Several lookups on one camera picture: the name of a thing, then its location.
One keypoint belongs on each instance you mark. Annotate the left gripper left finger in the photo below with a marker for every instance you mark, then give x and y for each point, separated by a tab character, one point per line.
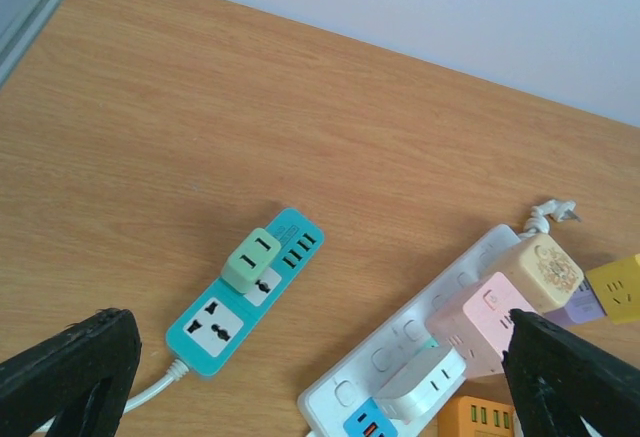
79	379

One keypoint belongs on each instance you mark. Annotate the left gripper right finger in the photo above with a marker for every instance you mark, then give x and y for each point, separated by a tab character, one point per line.
561	384

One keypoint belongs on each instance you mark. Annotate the pink cube socket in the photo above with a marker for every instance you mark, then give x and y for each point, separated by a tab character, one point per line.
476	321

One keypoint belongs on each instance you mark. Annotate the beige cube socket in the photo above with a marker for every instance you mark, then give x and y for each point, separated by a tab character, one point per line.
541	270

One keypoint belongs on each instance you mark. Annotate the yellow cube socket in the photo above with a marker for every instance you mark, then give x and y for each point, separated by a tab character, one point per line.
616	286

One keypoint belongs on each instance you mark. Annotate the small white square charger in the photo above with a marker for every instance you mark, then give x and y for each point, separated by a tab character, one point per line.
423	385

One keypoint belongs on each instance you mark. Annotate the green wall charger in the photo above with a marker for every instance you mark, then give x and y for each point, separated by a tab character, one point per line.
250	259

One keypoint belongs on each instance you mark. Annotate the purple power strip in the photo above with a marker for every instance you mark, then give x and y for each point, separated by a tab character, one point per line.
582	307

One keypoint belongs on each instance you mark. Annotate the orange power strip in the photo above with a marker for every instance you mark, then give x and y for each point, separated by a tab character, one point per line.
466	416

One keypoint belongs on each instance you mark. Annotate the teal power strip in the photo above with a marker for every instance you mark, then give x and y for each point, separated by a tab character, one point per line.
213	327

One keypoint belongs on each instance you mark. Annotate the long white power strip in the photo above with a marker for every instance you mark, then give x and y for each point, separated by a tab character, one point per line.
340	403

